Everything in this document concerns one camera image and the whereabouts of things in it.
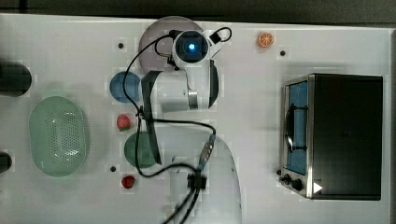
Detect dark grey cup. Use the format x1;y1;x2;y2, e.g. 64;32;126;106
0;152;12;173

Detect green perforated colander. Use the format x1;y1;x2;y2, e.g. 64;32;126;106
29;96;87;177

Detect upper red strawberry toy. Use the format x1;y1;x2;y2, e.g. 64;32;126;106
117;114;131;132

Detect lilac round plate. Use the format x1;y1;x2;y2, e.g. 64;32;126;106
138;16;203;74

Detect red strawberry toy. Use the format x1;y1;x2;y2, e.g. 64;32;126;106
117;114;131;132
121;175;135;189

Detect blue small bowl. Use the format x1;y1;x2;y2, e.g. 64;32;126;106
109;72;140;103

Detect black pot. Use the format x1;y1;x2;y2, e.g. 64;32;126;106
0;62;32;97

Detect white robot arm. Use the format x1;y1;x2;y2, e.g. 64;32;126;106
150;30;242;224

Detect green mug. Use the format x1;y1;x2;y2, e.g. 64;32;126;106
124;132;156;169

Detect silver toaster oven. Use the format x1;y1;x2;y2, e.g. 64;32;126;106
276;73;384;201

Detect orange slice toy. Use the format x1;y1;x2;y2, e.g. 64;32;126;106
256;32;274;48

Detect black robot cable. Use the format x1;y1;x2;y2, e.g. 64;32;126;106
121;26;233;224

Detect lower red strawberry toy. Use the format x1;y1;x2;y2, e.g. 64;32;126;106
121;175;135;189

